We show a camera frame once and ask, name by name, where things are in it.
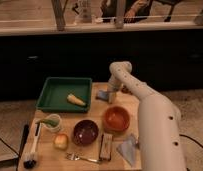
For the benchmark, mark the blue folded cloth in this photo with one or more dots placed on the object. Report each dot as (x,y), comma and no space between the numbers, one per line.
(127,149)

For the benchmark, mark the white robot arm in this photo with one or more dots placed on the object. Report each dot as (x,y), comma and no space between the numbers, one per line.
(158,117)

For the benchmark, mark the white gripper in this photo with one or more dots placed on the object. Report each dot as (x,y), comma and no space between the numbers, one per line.
(114,85)

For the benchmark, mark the yellow corn cob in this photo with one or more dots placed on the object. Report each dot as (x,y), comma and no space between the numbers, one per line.
(74,100)

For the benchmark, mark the blue sponge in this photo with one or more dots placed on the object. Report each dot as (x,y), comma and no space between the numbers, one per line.
(102,95)

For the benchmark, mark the person in background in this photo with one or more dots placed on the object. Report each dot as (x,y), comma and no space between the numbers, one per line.
(135,10)

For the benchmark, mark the wooden block eraser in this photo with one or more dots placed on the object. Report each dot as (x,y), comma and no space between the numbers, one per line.
(106,147)

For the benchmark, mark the wooden post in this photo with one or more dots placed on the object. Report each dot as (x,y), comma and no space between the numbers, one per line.
(120,9)
(59,9)

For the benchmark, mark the orange bowl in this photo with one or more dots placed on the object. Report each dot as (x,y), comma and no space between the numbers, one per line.
(116,119)

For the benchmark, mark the green plastic tray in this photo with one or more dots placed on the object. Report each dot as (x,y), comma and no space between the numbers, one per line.
(53,97)

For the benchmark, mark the silver fork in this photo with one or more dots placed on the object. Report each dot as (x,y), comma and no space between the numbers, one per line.
(72,156)

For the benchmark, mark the purple bowl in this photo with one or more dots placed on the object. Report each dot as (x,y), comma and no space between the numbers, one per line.
(85,132)

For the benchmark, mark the wooden post middle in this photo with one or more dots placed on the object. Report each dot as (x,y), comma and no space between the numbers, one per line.
(120,9)

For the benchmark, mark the wooden post left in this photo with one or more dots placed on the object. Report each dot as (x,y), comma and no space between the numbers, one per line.
(59,9)

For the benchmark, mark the green pepper toy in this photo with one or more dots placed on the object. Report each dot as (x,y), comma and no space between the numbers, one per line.
(52,123)

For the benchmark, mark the yellow red apple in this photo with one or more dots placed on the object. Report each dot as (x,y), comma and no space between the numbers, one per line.
(61,141)

